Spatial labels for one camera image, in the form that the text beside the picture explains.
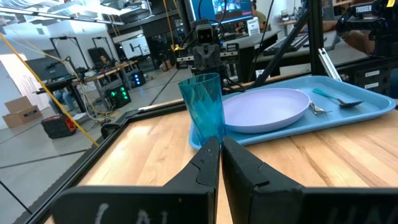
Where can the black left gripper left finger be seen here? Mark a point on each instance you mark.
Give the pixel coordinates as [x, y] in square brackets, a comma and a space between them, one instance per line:
[199, 174]

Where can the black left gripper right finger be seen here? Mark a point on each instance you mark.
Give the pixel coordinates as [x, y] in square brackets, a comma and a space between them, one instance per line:
[248, 186]

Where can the teal translucent cup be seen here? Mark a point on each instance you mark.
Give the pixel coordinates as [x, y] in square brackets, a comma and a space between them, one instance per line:
[202, 105]

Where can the lilac round plate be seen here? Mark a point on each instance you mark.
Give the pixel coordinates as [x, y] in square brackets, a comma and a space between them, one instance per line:
[264, 109]

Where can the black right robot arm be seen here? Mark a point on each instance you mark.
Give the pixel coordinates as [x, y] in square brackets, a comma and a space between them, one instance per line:
[379, 21]

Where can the person's forearm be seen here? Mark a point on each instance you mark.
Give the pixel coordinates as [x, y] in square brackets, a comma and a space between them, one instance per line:
[357, 42]

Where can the blue plastic tray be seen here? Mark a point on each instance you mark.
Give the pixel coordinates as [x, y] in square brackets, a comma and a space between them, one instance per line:
[323, 84]

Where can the large lit display screen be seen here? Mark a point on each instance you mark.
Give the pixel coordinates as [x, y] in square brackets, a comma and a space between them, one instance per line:
[224, 9]

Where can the white sign card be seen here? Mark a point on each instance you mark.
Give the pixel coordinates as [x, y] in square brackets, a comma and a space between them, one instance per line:
[253, 26]

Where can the person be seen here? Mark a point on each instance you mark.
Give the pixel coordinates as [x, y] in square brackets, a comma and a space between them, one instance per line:
[105, 60]
[63, 98]
[259, 17]

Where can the computer tower blue lights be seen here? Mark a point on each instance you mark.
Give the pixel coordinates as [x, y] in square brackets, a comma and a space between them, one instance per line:
[137, 79]

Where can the white-screen monitor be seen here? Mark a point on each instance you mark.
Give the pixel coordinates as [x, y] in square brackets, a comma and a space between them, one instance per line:
[135, 46]

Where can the black keyboard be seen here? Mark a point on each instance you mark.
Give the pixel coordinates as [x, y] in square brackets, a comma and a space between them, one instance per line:
[289, 43]

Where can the computer tower green lights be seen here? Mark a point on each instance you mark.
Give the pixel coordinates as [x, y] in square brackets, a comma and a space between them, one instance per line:
[119, 96]

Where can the wooden workbench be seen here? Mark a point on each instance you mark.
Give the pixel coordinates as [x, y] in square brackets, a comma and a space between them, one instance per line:
[102, 73]

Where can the black box with labels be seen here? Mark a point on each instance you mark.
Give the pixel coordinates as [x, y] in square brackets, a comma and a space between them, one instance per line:
[351, 77]

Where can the black and red toolbox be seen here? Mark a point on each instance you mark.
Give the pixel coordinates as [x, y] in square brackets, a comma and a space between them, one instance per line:
[56, 127]

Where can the dark flat monitor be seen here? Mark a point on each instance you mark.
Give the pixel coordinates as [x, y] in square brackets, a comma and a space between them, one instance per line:
[46, 68]

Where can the brown cardboard box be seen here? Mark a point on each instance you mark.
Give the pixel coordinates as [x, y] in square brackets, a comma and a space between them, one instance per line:
[21, 115]

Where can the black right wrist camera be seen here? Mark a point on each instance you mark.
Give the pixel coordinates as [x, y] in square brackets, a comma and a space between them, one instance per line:
[205, 34]

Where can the black aluminium table frame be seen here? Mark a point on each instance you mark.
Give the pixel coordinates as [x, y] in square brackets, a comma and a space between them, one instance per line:
[314, 37]

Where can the silver metal bracket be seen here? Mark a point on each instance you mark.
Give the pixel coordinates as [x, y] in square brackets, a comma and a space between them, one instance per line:
[329, 63]

